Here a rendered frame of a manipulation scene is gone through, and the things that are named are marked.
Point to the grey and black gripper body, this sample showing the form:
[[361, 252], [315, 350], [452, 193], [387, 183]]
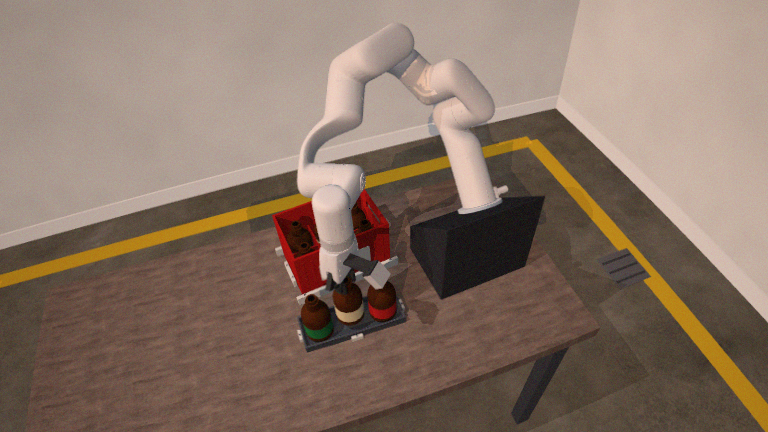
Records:
[[333, 262]]

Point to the red crate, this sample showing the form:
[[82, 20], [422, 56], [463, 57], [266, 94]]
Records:
[[373, 244]]

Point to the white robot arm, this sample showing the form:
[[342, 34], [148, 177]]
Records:
[[469, 104]]

